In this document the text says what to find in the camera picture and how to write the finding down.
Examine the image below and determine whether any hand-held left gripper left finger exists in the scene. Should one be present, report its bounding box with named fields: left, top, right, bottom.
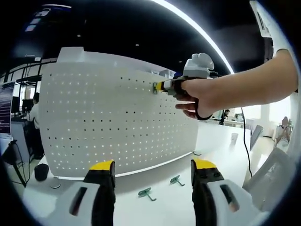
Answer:
left=55, top=159, right=116, bottom=226

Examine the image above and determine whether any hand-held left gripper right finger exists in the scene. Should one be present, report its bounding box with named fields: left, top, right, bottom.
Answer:
left=190, top=159, right=257, bottom=226

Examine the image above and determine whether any white perforated mounting plate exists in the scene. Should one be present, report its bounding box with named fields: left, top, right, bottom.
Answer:
left=39, top=61, right=200, bottom=181

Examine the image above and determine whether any person's right hand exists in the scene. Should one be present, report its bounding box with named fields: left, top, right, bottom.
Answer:
left=175, top=75, right=229, bottom=120

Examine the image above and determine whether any black cylinder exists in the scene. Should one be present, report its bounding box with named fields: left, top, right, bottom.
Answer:
left=34, top=164, right=50, bottom=182

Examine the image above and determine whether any white mesh office chair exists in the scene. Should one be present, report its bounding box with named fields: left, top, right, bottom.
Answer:
left=242, top=147, right=293, bottom=212

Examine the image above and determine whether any long ceiling light strip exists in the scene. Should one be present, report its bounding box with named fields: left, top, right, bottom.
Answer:
left=150, top=0, right=236, bottom=74

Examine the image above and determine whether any white ceiling air vent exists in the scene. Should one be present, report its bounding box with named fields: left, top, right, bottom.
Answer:
left=249, top=0, right=273, bottom=38

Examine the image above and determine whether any black laptop stand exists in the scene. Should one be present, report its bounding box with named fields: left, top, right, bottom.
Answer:
left=1, top=139, right=27, bottom=188

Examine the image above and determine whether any person's light shirt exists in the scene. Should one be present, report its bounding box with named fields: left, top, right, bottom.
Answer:
left=270, top=25, right=301, bottom=170

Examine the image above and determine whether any computer monitor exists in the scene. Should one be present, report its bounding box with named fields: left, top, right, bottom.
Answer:
left=0, top=81, right=13, bottom=139

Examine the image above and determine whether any black hand strap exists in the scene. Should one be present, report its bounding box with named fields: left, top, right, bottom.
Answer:
left=193, top=98, right=214, bottom=121

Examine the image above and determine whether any black camera tripod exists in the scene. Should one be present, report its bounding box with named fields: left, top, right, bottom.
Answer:
left=217, top=110, right=226, bottom=126

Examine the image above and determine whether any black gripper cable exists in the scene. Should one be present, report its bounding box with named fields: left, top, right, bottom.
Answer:
left=209, top=70, right=254, bottom=178

